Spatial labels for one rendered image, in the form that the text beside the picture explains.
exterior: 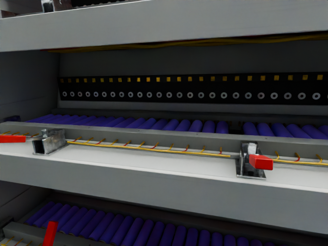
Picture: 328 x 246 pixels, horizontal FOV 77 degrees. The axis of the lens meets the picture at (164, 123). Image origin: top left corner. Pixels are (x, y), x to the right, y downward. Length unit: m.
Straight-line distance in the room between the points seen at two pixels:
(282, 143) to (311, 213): 0.07
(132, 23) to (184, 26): 0.06
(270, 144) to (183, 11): 0.18
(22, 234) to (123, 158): 0.26
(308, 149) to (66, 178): 0.29
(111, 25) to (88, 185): 0.20
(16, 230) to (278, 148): 0.44
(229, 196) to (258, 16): 0.19
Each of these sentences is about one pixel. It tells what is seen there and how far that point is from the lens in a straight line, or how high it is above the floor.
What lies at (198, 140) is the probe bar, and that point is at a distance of 0.27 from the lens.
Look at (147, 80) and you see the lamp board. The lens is 0.41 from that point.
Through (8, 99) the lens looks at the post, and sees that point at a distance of 0.50.
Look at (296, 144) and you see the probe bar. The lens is 0.28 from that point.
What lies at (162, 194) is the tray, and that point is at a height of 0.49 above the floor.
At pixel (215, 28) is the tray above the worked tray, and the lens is 0.25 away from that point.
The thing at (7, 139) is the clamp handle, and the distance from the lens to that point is 0.29.
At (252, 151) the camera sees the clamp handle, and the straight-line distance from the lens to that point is 0.23.
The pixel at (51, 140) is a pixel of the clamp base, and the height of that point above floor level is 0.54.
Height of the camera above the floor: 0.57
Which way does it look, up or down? 1 degrees up
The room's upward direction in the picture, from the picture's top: 3 degrees clockwise
